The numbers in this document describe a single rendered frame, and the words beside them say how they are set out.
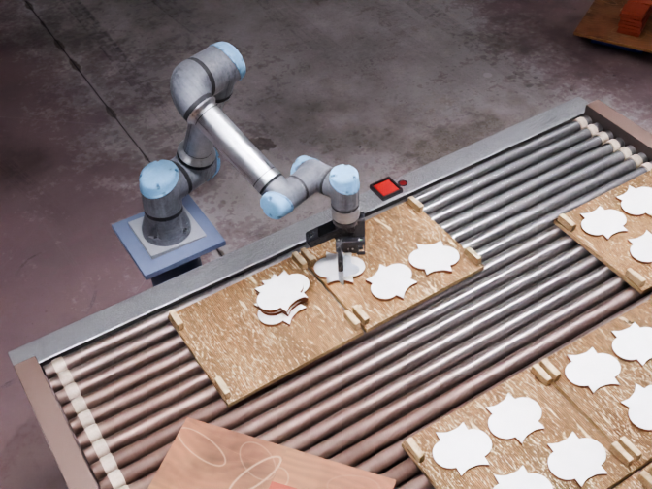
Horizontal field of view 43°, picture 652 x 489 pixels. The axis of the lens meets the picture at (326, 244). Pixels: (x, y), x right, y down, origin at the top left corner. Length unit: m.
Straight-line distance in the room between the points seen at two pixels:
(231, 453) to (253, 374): 0.31
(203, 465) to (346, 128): 2.82
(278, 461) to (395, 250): 0.81
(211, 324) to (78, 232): 1.87
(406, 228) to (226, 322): 0.62
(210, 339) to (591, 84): 3.18
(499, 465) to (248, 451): 0.58
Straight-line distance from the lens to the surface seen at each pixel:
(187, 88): 2.19
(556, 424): 2.12
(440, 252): 2.43
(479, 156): 2.82
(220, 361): 2.21
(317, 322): 2.26
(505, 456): 2.05
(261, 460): 1.91
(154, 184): 2.48
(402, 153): 4.28
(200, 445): 1.95
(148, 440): 2.13
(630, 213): 2.66
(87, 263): 3.91
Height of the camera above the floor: 2.67
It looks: 45 degrees down
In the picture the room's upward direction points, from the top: 3 degrees counter-clockwise
